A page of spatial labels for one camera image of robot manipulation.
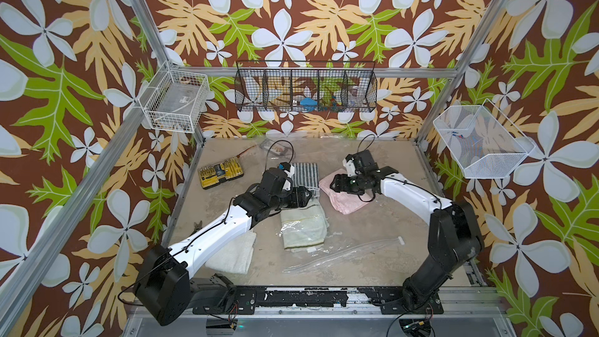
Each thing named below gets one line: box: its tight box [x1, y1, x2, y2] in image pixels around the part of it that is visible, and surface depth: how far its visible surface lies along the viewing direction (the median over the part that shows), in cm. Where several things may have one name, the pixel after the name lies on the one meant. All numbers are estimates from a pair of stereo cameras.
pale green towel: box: [280, 198, 330, 250], surface depth 88 cm
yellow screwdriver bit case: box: [197, 156, 245, 190], surface depth 106 cm
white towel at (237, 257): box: [205, 230, 257, 275], surface depth 82 cm
